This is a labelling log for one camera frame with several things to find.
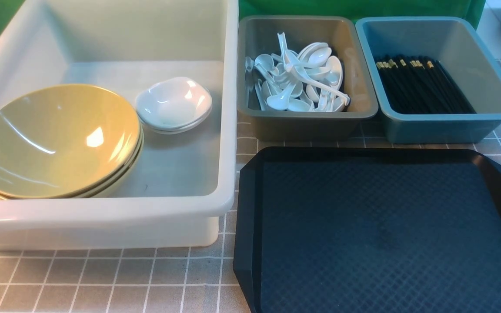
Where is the grey plastic bin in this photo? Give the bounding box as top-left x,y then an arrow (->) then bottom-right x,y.
238,15 -> 378,141

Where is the bundle of black chopsticks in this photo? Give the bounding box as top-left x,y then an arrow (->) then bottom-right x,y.
374,55 -> 476,115

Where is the white sauce dish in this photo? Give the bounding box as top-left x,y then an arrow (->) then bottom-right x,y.
139,109 -> 212,135
134,77 -> 213,131

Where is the pile of white spoons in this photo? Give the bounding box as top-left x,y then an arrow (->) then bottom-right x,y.
244,33 -> 351,113

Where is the yellow noodle bowl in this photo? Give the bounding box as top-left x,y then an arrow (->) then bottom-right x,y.
0,84 -> 144,200

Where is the grey checked tablecloth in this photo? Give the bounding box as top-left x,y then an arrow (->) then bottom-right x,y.
0,57 -> 501,313

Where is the large white plastic tub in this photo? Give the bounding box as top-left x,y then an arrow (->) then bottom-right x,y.
0,0 -> 239,251

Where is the blue plastic bin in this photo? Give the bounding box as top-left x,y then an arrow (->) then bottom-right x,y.
355,17 -> 501,144

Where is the black serving tray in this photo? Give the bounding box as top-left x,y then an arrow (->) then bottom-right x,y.
233,147 -> 501,313

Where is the white sauce dish in tub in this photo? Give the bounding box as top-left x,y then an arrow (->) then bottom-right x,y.
139,109 -> 212,135

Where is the green backdrop cloth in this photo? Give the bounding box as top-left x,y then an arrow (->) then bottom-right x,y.
0,0 -> 485,34

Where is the yellow bowl in tub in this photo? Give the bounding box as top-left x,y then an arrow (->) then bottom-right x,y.
0,127 -> 144,200

